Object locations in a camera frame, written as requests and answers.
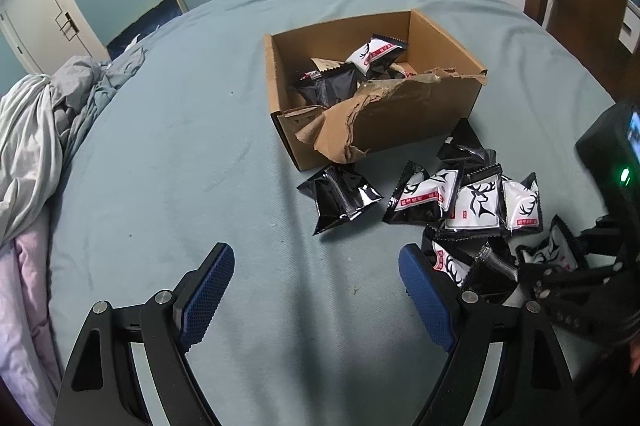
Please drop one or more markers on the white deer-print snack bag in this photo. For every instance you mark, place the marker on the white deer-print snack bag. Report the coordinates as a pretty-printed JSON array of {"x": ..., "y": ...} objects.
[{"x": 372, "y": 54}]

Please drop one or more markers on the crumpled grey sheet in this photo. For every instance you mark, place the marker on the crumpled grey sheet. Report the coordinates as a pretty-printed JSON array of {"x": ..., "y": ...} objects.
[{"x": 35, "y": 146}]

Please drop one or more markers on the pink quilt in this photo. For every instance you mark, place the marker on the pink quilt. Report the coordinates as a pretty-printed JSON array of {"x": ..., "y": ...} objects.
[{"x": 25, "y": 331}]

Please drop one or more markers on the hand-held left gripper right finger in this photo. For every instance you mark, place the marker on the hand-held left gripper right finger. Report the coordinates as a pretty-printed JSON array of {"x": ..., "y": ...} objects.
[{"x": 430, "y": 301}]

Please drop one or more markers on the plain black snack bag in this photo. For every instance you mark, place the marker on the plain black snack bag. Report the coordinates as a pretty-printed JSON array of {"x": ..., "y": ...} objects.
[{"x": 330, "y": 86}]

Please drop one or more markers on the white door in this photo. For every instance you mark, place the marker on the white door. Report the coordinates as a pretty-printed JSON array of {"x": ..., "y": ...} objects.
[{"x": 35, "y": 1}]

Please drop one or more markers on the light blue bed sheet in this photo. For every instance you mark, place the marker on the light blue bed sheet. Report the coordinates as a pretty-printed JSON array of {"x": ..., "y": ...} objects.
[{"x": 200, "y": 156}]

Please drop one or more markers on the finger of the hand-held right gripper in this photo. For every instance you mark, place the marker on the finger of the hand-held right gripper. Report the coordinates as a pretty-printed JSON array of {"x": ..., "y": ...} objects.
[
  {"x": 575, "y": 301},
  {"x": 600, "y": 238}
]

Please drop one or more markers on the pile of black-and-white packets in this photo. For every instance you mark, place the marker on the pile of black-and-white packets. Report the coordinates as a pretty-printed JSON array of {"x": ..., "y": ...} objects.
[{"x": 475, "y": 206}]

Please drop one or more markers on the dark blue canvas picture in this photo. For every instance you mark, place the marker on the dark blue canvas picture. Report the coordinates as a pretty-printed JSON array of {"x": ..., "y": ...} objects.
[{"x": 147, "y": 24}]

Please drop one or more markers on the torn cardboard box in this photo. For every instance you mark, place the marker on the torn cardboard box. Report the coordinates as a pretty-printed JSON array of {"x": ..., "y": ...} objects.
[{"x": 425, "y": 106}]

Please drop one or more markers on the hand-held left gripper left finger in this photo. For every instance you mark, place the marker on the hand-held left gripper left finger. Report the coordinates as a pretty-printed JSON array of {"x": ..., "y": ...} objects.
[{"x": 205, "y": 301}]

